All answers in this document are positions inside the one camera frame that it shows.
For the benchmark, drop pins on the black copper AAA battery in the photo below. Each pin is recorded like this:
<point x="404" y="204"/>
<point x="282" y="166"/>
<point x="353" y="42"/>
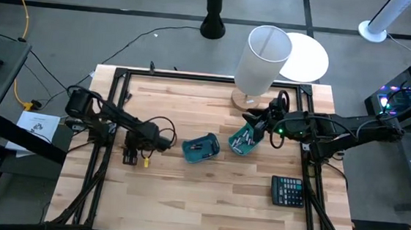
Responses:
<point x="128" y="96"/>

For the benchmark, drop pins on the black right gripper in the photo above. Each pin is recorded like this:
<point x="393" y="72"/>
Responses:
<point x="277" y="117"/>

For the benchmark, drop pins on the dark teal plastic bin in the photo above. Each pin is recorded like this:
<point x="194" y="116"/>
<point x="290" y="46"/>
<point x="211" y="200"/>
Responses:
<point x="212" y="145"/>

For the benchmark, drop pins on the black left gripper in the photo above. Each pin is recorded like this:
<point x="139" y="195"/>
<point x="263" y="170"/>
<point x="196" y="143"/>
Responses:
<point x="133" y="140"/>

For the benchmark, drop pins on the green plastic bin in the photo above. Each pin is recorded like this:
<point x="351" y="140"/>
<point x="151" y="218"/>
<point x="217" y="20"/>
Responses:
<point x="233" y="140"/>

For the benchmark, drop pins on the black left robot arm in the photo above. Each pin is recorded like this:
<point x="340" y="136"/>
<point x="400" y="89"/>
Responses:
<point x="117" y="117"/>

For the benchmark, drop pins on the silver black battery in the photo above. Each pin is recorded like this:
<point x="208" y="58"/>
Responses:
<point x="238" y="142"/>

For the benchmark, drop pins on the black desk calculator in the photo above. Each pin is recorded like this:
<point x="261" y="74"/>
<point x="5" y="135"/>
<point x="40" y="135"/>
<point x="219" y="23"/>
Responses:
<point x="287" y="191"/>

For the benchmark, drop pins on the black aluminium table frame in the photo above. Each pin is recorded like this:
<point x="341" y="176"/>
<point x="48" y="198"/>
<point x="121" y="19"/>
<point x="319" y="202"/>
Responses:
<point x="212" y="79"/>

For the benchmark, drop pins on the white round floor disc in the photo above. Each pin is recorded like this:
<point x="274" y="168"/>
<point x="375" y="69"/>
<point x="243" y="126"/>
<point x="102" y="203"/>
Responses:
<point x="307" y="60"/>

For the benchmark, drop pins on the black floor post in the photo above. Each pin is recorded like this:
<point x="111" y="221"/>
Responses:
<point x="213" y="20"/>

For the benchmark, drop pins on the black copper Duracell battery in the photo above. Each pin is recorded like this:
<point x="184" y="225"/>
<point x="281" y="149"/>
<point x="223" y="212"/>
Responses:
<point x="192" y="147"/>
<point x="208" y="155"/>

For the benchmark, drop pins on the Energizer silver battery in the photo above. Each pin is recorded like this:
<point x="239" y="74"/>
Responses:
<point x="250" y="138"/>

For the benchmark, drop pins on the white shade wooden base lamp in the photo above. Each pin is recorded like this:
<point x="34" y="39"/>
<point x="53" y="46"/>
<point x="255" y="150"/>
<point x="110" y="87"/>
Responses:
<point x="261" y="60"/>

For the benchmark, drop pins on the white paper booklet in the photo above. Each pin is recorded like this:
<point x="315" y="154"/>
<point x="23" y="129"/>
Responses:
<point x="37" y="127"/>

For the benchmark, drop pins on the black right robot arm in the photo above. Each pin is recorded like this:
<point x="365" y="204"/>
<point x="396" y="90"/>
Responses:
<point x="348" y="126"/>

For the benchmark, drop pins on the white tower fan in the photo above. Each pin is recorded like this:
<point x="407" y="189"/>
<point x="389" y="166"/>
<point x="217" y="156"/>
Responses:
<point x="385" y="19"/>

